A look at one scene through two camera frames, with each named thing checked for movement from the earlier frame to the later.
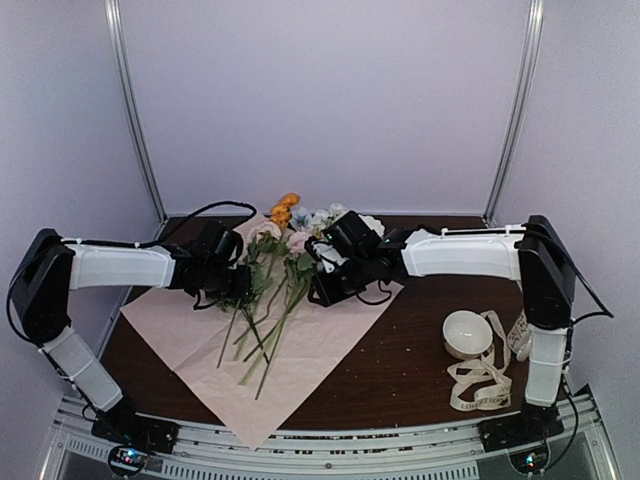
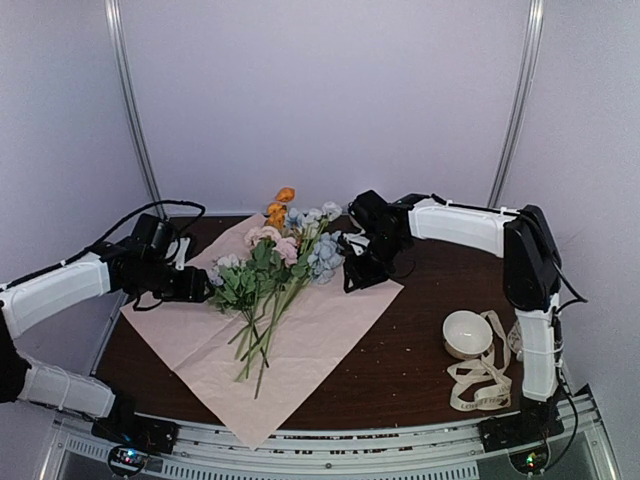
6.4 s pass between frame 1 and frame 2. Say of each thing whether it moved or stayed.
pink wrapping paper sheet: stayed
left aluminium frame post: stayed
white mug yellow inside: stayed
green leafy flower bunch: moved
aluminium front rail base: stayed
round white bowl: stayed
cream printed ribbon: stayed
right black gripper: moved
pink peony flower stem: moved
